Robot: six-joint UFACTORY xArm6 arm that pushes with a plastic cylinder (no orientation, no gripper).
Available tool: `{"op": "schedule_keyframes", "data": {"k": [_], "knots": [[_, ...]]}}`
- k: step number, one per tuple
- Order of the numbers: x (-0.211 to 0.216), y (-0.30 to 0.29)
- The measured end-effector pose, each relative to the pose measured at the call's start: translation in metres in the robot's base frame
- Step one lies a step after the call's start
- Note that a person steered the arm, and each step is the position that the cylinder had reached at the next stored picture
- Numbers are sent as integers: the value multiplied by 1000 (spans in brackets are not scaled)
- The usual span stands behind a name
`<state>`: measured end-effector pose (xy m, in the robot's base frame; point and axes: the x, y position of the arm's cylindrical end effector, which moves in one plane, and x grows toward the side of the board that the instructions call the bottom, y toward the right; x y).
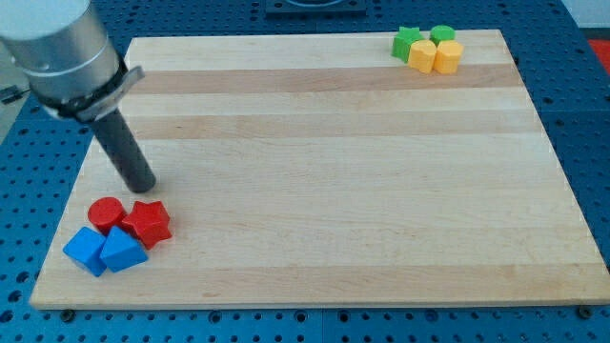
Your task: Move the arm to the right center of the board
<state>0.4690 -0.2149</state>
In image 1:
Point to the red object at right edge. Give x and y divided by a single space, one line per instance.
601 48

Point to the green star block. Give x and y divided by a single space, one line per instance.
403 41

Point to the red cylinder block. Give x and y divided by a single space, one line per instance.
105 213

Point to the green cylinder block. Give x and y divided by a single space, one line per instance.
440 33

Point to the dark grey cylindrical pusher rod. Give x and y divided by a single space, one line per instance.
116 139

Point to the yellow hexagon block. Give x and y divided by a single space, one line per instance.
448 56

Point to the light wooden board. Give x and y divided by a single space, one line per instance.
318 171

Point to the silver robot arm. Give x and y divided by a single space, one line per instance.
65 52

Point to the blue triangular block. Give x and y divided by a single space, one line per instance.
121 251

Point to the red star block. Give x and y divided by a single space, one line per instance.
147 222

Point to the yellow heart block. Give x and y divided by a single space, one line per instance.
422 55

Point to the blue cube block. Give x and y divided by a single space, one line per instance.
84 250

